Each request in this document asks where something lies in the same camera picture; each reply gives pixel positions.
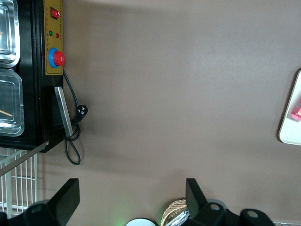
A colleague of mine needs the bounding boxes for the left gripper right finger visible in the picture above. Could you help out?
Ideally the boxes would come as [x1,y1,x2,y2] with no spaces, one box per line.
[185,178,276,226]

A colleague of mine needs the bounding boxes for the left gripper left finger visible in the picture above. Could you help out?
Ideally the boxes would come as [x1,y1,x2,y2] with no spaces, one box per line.
[0,178,81,226]

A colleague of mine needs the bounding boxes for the beige rectangular serving tray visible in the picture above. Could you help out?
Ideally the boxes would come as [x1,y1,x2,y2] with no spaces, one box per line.
[278,68,301,145]

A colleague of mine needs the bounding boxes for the aluminium foil container stack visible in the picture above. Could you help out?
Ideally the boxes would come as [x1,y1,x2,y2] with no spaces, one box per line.
[167,210,190,226]

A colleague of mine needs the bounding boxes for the light wicker basket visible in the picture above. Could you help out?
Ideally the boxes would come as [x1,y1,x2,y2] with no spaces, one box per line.
[160,199,189,226]

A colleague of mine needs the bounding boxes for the black machine yellow control panel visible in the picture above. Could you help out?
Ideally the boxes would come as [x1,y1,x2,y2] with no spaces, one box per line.
[0,0,64,153]

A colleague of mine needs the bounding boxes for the stainless steel pan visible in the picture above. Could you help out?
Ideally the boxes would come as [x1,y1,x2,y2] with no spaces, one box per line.
[0,68,25,137]
[0,0,21,69]

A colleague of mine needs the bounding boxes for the pink snack packet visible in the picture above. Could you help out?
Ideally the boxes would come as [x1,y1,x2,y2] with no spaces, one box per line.
[290,99,301,122]

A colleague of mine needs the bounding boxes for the white wire rack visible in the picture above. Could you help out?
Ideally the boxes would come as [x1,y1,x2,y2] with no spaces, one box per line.
[0,148,40,218]

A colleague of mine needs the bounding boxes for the silver metal handle bar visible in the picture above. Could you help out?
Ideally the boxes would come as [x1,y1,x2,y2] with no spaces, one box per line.
[54,86,73,137]

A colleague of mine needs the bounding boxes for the black power cable with plug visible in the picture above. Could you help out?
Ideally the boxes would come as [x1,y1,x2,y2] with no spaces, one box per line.
[62,70,89,166]

